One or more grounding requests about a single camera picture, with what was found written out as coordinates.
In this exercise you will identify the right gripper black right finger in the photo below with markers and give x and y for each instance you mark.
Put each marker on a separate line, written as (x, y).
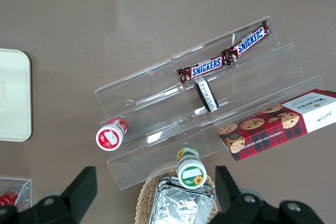
(231, 200)

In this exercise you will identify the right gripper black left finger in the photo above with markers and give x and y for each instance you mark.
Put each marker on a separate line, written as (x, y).
(78, 190)

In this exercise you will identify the aluminium foil tray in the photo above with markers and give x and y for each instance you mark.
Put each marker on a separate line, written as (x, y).
(178, 205)

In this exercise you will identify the oval light wicker basket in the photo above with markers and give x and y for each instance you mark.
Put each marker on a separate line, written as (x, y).
(143, 203)

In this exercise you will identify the beige plastic tray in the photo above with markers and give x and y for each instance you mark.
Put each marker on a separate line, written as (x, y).
(13, 95)

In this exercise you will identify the green lid white cup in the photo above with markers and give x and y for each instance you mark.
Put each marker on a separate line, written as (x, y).
(191, 174)

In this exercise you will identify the clear acrylic bottle rack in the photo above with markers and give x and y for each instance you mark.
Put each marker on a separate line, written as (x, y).
(25, 190)

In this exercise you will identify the red lid white cup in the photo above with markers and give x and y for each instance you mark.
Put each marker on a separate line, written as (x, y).
(109, 137)

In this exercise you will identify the red cola bottle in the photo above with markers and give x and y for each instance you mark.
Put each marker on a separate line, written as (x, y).
(8, 198)

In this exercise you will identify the red tartan cookie box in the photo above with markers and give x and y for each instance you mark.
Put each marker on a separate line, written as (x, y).
(275, 129)

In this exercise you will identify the small black white box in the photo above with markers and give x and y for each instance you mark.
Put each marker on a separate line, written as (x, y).
(207, 95)

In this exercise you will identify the clear acrylic stepped display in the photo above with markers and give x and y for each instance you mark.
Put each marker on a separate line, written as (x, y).
(144, 98)
(262, 77)

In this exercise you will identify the Snickers chocolate bar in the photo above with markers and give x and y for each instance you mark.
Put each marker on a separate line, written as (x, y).
(202, 68)
(249, 41)

